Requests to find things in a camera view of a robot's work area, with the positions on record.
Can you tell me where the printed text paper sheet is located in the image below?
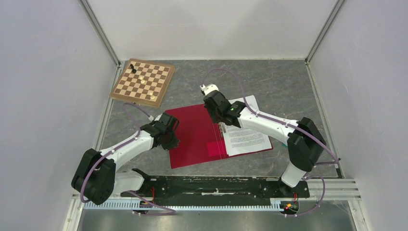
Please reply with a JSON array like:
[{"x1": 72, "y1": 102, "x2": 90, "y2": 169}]
[{"x1": 221, "y1": 95, "x2": 273, "y2": 157}]

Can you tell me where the red clip file folder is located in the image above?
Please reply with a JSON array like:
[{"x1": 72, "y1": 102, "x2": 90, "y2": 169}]
[{"x1": 166, "y1": 104, "x2": 253, "y2": 169}]

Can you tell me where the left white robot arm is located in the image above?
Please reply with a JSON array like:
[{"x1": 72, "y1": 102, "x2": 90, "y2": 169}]
[{"x1": 71, "y1": 113, "x2": 179, "y2": 205}]

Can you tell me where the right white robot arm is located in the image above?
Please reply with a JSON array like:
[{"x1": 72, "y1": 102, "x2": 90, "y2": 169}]
[{"x1": 202, "y1": 88, "x2": 326, "y2": 196}]

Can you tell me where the wooden chessboard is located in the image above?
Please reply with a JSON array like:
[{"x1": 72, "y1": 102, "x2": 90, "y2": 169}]
[{"x1": 110, "y1": 59, "x2": 176, "y2": 108}]

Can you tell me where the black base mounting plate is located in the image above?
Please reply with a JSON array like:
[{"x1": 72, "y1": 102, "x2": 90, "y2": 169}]
[{"x1": 132, "y1": 168, "x2": 310, "y2": 206}]

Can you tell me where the black chess piece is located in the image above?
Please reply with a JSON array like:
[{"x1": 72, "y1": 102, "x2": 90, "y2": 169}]
[{"x1": 129, "y1": 64, "x2": 137, "y2": 73}]

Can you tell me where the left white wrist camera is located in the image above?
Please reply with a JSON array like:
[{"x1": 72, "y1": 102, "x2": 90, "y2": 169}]
[{"x1": 149, "y1": 115, "x2": 161, "y2": 122}]

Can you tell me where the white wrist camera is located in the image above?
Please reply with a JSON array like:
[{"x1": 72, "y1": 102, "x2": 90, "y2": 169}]
[
  {"x1": 149, "y1": 115, "x2": 161, "y2": 122},
  {"x1": 200, "y1": 84, "x2": 219, "y2": 96}
]

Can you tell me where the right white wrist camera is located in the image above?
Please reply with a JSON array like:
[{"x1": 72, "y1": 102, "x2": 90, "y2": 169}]
[{"x1": 200, "y1": 84, "x2": 219, "y2": 96}]

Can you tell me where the white slotted cable duct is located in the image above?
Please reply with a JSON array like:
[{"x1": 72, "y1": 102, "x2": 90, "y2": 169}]
[{"x1": 83, "y1": 199, "x2": 282, "y2": 212}]

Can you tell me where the left aluminium frame post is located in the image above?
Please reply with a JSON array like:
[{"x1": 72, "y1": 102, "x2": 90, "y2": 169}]
[{"x1": 78, "y1": 0, "x2": 121, "y2": 66}]

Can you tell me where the aluminium frame post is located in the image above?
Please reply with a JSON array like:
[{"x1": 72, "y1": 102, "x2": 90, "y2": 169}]
[
  {"x1": 305, "y1": 0, "x2": 346, "y2": 66},
  {"x1": 78, "y1": 0, "x2": 121, "y2": 66}
]

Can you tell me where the right aluminium frame post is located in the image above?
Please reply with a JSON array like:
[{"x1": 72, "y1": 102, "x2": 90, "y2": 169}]
[{"x1": 305, "y1": 0, "x2": 346, "y2": 66}]

